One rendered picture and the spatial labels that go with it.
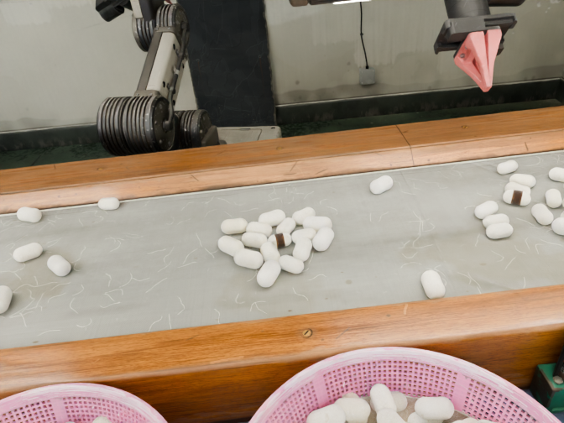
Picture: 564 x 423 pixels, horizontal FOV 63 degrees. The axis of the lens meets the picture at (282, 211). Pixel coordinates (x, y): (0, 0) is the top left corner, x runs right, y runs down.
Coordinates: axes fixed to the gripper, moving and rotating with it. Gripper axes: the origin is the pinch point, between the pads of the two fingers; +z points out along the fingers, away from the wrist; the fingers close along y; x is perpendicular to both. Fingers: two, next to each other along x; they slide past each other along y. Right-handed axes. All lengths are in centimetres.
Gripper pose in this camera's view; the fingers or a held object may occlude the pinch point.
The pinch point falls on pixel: (486, 84)
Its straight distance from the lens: 74.4
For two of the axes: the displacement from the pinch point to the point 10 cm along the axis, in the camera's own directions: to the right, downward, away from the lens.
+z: 1.0, 9.5, -2.9
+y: 9.9, -1.0, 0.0
